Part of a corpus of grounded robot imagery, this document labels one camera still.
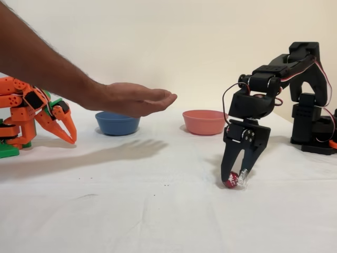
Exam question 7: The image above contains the red candy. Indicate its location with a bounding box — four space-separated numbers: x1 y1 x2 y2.
222 168 250 190

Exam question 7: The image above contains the person's hairy forearm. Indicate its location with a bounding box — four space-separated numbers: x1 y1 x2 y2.
0 0 107 112

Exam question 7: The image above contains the person's bare hand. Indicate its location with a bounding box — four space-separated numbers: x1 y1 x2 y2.
101 82 179 119

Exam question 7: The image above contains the pink bowl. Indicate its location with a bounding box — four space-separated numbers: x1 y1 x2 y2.
182 109 229 136

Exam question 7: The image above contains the blue bowl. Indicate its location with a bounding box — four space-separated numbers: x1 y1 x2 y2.
95 110 142 137

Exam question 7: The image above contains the white tablecloth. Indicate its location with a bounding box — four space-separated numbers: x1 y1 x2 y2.
0 101 337 253

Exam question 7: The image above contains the orange arm servo cable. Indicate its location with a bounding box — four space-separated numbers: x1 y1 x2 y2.
27 77 54 113

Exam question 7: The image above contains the black arm wrist servo cable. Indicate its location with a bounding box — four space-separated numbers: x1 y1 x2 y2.
222 82 251 124

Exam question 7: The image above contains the black arm shoulder servo cable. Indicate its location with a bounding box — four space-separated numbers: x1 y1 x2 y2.
275 56 334 143

